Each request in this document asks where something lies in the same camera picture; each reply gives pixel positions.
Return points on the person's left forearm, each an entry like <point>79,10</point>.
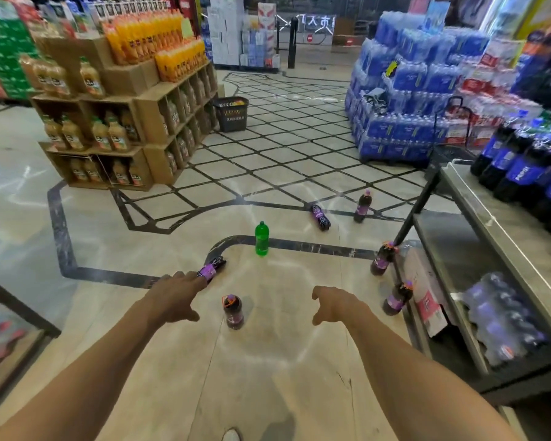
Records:
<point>82,385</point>

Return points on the stack of green red cartons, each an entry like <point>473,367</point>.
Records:
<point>7,64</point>

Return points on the stack of orange juice packs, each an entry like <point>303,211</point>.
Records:
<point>165,45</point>

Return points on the person's right forearm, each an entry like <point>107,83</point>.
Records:
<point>418,390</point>

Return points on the stack of red label water packs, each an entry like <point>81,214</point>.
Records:
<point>491,96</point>

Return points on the person's right hand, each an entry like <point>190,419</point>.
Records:
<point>337,305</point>

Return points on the pink white carton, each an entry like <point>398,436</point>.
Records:
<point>424,293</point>

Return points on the group of purple bottles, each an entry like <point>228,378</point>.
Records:
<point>233,314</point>

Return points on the stack of white cartons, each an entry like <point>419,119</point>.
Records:
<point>225,29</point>

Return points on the group of green soda bottles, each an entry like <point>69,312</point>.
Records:
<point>544,120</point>

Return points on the row of blue label colas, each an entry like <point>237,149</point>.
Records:
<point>523,172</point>

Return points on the shrink-wrapped water bottle pack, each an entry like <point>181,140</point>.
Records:
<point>500,316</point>

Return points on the rows of brown snack jars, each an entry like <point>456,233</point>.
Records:
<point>73,133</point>

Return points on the person's left hand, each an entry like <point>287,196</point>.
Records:
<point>174,298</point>

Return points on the black gate post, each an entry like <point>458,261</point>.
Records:
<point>293,43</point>

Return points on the person's left white shoe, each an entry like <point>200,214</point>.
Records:
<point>232,436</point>

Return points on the dark metal display table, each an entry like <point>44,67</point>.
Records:
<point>509,225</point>
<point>23,312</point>

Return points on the stack of blue drink packs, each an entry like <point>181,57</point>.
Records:
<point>395,110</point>

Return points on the black soft drink shelf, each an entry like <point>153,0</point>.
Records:
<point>539,68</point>

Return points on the green soda bottle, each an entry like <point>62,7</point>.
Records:
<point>261,241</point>

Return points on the black basket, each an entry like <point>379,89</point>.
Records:
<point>231,115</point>

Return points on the cardboard juice bottle display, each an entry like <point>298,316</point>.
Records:
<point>147,110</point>

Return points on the grey plastic shopping basket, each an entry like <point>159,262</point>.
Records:
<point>450,153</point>

